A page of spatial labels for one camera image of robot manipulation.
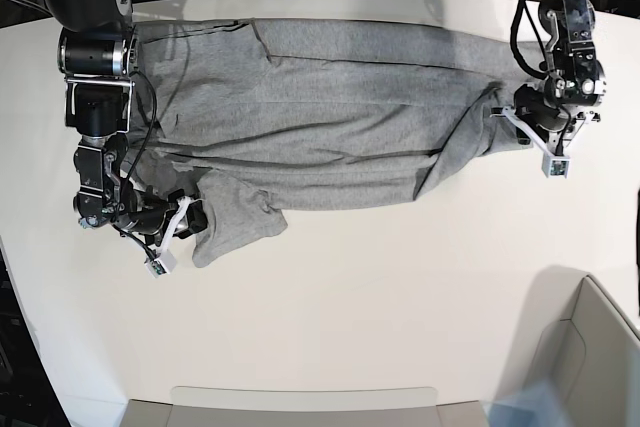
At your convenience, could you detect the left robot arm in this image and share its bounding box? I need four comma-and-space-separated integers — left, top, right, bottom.
502, 0, 606, 176

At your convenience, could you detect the grey T-shirt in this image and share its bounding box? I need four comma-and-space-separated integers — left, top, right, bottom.
129, 19, 529, 267

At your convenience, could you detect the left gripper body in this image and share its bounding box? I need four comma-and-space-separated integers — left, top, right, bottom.
491, 84, 600, 157

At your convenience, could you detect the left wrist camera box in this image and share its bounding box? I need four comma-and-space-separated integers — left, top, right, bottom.
541, 154, 571, 178

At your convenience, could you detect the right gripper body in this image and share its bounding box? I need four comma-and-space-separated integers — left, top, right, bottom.
112, 189, 200, 260

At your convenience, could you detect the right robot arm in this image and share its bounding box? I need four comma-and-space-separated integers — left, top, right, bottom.
46, 0, 207, 275

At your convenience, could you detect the blue translucent bag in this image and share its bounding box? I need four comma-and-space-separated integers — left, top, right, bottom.
485, 381, 572, 427

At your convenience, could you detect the grey cardboard box right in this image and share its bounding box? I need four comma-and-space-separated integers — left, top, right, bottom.
539, 276, 639, 426

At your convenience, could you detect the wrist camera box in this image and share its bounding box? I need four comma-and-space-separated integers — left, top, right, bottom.
541, 154, 571, 178
145, 251, 177, 278

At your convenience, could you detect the grey bin front edge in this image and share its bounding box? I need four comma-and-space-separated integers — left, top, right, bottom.
120, 386, 489, 426

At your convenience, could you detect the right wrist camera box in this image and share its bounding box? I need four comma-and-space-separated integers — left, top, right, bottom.
145, 251, 177, 278

